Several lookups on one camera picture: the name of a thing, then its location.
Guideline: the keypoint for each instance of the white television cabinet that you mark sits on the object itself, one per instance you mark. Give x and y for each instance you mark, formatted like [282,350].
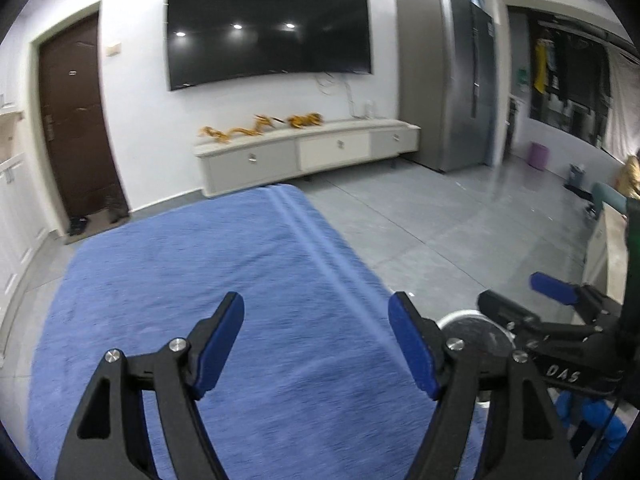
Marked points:
[260,160]

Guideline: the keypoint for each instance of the beige wooden furniture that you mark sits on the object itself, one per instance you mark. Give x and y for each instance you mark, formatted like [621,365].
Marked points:
[610,250]

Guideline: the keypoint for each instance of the blue blanket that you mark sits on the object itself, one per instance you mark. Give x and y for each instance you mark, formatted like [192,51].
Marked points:
[225,250]

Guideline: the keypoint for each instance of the white device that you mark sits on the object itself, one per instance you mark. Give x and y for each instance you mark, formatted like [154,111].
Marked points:
[368,109]

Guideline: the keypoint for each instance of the black shoes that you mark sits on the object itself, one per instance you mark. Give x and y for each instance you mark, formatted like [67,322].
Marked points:
[77,226]

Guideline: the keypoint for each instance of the grey refrigerator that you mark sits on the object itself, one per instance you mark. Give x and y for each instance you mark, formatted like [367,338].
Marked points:
[440,85]

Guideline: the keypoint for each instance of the small golden figurine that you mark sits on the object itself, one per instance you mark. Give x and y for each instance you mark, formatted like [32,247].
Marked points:
[305,120]

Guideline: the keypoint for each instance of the purple bin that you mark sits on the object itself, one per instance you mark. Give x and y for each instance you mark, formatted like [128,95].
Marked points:
[538,155]

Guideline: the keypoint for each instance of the black wall television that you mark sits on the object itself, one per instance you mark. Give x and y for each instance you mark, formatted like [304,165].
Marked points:
[270,25]

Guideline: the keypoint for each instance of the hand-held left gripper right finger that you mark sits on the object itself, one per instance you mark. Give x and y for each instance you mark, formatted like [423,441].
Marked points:
[417,355]

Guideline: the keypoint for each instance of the white floor cabinet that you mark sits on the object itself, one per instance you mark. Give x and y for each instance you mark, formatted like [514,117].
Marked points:
[15,210]

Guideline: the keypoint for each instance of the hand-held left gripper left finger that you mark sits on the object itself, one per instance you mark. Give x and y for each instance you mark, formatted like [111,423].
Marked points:
[220,350]

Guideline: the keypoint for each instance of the teal stool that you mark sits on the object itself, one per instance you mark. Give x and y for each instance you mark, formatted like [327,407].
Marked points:
[607,194]

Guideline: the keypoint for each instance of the yellow hanging garment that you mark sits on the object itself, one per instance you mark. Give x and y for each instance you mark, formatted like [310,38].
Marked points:
[540,67]

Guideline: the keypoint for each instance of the golden ornament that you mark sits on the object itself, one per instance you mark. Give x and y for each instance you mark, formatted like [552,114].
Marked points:
[632,176]

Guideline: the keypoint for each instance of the long golden dragon figurine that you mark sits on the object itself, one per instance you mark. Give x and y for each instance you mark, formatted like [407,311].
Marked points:
[225,134]

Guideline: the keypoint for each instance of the grey bin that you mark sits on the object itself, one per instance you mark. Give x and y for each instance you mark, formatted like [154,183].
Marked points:
[576,175]

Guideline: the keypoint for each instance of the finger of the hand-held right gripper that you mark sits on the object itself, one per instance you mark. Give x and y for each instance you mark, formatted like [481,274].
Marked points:
[550,287]
[500,310]

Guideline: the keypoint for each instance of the person's right hand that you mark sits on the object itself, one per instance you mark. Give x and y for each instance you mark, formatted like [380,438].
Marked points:
[597,425]

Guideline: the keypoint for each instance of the dark brown door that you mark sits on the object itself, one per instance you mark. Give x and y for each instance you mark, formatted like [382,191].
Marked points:
[75,120]

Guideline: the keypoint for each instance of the white curtain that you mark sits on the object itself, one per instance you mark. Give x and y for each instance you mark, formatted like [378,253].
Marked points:
[625,105]

